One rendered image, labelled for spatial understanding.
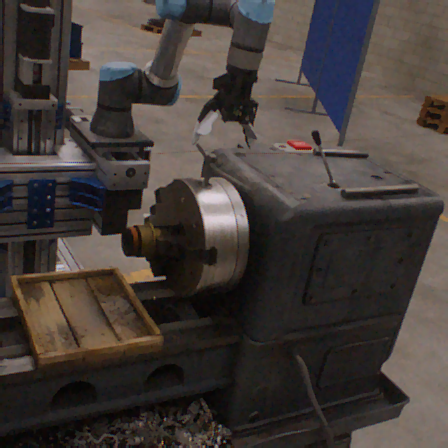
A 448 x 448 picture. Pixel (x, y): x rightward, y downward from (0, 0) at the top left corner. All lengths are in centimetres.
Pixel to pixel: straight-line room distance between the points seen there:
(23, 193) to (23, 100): 29
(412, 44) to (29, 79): 1150
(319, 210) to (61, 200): 93
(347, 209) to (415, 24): 1165
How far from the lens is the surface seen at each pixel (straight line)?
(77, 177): 203
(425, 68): 1288
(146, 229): 150
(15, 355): 150
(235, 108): 133
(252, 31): 130
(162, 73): 197
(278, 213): 145
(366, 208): 158
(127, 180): 195
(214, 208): 146
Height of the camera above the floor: 177
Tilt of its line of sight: 24 degrees down
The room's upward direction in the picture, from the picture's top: 11 degrees clockwise
